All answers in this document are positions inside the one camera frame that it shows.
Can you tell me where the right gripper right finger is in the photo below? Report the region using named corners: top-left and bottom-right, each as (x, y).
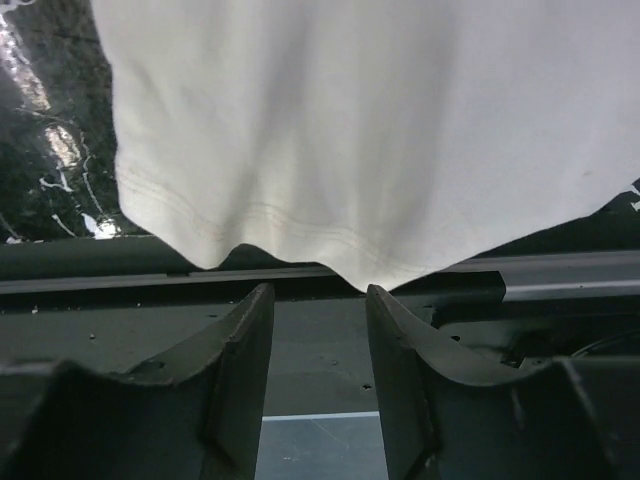
top-left (366, 285), bottom-right (639, 479)

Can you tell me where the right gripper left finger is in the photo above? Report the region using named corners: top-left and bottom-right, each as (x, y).
top-left (1, 284), bottom-right (275, 479)

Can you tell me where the cream white t shirt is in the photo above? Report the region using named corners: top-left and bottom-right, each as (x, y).
top-left (92, 1), bottom-right (639, 290)

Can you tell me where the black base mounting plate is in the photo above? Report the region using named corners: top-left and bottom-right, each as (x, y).
top-left (1, 238), bottom-right (639, 416)

